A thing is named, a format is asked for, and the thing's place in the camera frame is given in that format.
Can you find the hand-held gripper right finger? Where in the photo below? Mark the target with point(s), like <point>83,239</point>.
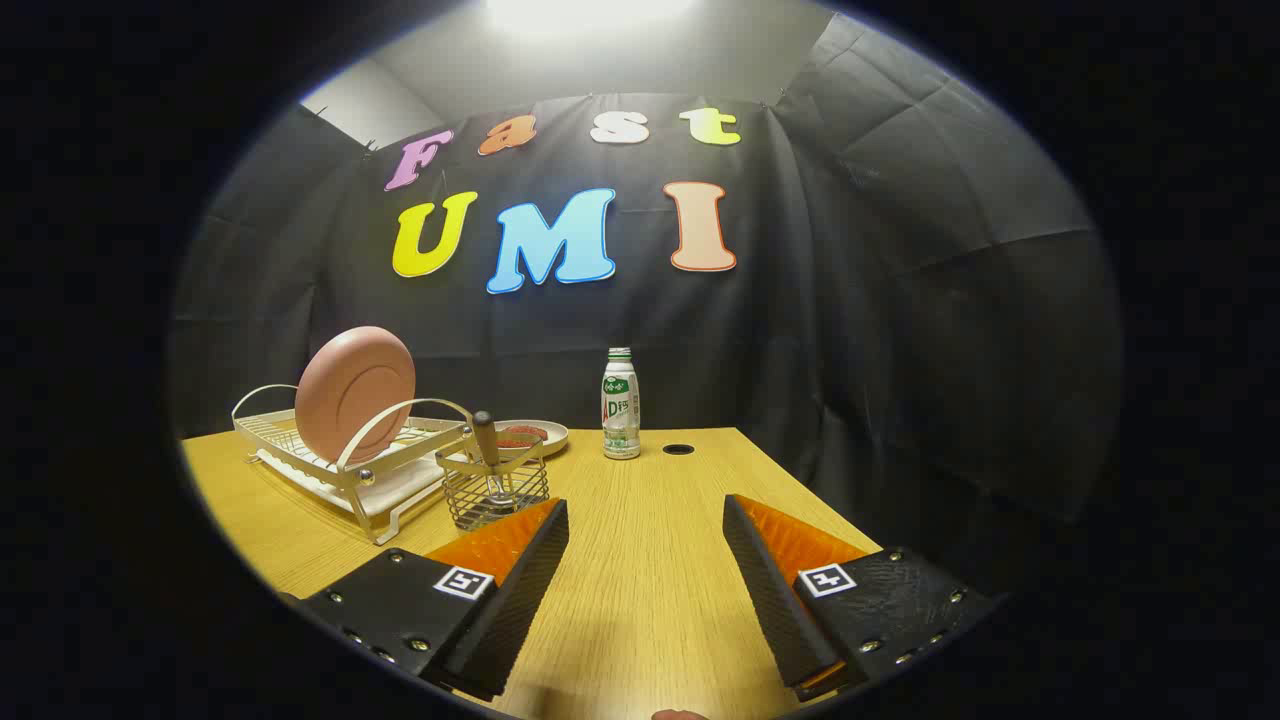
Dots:
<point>765,580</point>

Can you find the beige plate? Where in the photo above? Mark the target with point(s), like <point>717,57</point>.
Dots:
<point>556,437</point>

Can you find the red meat slice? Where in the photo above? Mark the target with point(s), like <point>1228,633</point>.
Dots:
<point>530,432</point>
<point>515,442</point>

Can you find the ceiling light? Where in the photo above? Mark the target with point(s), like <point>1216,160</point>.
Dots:
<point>585,10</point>

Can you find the white green label bottle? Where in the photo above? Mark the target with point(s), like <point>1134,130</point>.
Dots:
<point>621,405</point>

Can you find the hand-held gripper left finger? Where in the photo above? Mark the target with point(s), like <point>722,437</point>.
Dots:
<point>520,580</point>

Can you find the pink plate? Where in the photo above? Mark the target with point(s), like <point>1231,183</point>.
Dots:
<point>352,390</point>

